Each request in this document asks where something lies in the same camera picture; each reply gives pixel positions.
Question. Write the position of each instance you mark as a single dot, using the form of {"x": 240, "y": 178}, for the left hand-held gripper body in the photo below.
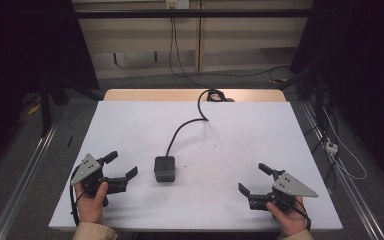
{"x": 91, "y": 166}

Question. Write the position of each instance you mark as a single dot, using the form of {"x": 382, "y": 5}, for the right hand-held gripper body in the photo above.
{"x": 291, "y": 186}

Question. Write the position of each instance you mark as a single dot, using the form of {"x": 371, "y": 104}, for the person's right hand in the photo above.
{"x": 291, "y": 221}

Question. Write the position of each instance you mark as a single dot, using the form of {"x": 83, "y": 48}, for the person's left hand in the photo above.
{"x": 90, "y": 208}

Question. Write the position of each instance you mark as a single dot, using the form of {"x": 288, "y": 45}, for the small black box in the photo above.
{"x": 164, "y": 169}

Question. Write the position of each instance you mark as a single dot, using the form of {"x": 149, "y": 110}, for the white table board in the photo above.
{"x": 213, "y": 200}

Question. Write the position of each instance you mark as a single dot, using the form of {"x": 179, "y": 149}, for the small black stick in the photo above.
{"x": 69, "y": 141}

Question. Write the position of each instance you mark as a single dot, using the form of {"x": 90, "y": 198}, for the white power strip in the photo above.
{"x": 331, "y": 147}

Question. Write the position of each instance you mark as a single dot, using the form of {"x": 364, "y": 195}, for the wooden table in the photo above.
{"x": 146, "y": 95}

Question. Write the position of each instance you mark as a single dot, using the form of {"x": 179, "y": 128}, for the black metal stand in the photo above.
{"x": 45, "y": 106}
{"x": 318, "y": 96}

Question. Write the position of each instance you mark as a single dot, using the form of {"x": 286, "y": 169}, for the yellow tape strip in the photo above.
{"x": 34, "y": 109}

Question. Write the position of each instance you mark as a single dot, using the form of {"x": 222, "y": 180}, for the black curtain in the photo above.
{"x": 363, "y": 66}
{"x": 23, "y": 50}

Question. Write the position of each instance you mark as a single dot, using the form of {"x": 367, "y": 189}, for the black horizontal bar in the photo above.
{"x": 130, "y": 14}

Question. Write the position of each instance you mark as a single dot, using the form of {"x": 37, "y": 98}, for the aluminium floor rail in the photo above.
{"x": 353, "y": 196}
{"x": 20, "y": 183}

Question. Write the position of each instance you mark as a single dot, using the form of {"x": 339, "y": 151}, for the white wall socket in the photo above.
{"x": 177, "y": 3}

